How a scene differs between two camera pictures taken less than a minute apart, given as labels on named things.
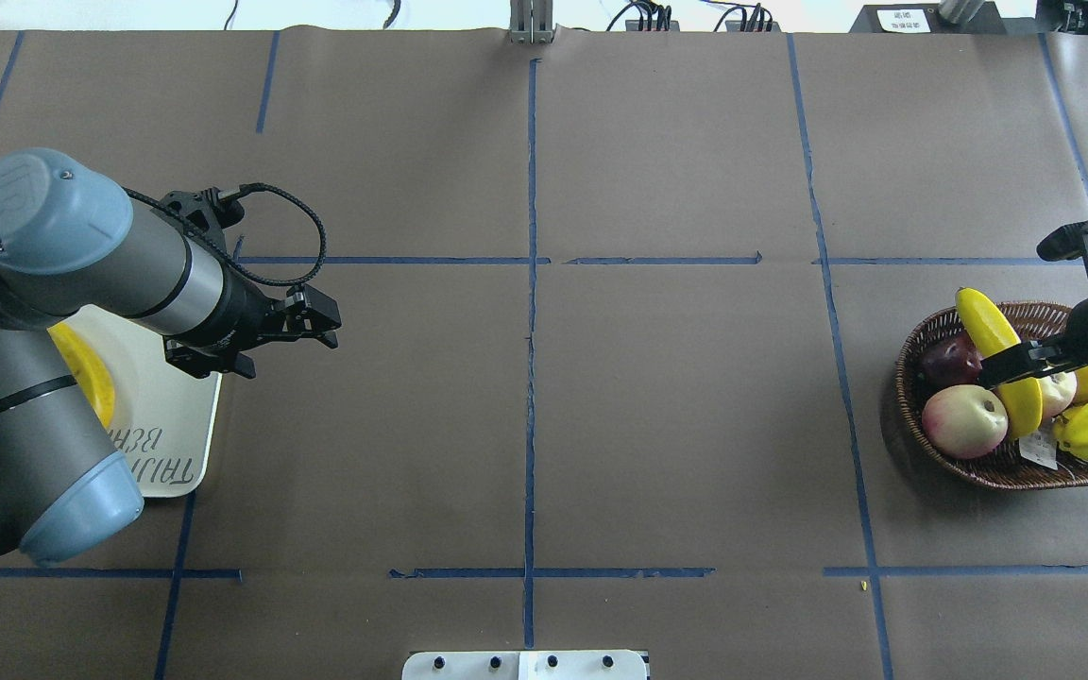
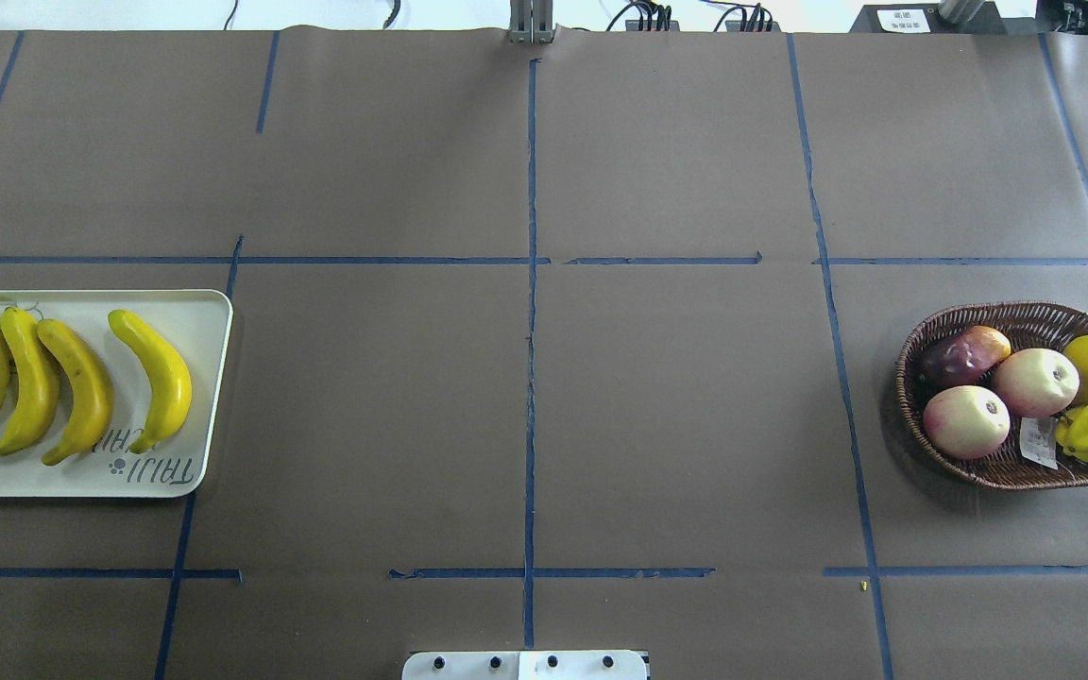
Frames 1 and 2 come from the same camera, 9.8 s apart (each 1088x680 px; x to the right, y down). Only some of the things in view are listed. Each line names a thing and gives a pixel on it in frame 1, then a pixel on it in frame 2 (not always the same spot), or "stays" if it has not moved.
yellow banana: (994, 333) → (166, 368)
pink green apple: (963, 421) stays
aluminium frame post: (531, 22) stays
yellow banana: (90, 369) stays
